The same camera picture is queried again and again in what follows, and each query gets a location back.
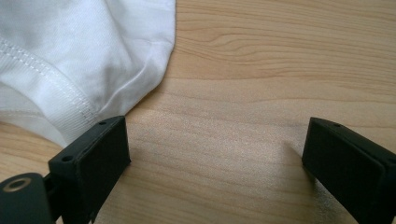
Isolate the white printed t-shirt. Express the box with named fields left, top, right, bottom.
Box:
left=0, top=0, right=177, bottom=149

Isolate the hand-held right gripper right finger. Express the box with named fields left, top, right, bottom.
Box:
left=301, top=117, right=396, bottom=224

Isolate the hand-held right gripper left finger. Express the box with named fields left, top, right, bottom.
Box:
left=48, top=115, right=132, bottom=224

